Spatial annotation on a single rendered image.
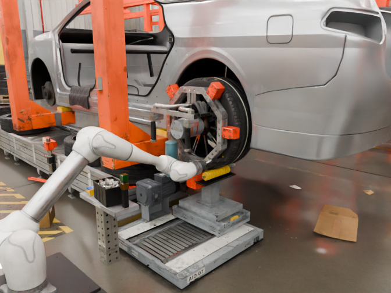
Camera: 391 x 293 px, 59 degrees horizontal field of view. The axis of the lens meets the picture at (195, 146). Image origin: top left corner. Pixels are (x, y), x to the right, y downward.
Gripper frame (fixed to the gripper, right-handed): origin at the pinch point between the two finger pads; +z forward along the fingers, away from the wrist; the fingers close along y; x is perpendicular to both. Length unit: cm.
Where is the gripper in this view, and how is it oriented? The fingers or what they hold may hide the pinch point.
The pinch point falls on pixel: (219, 160)
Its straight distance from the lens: 234.1
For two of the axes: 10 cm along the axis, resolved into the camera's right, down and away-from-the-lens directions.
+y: 5.0, -5.6, -6.6
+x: -5.0, -8.1, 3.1
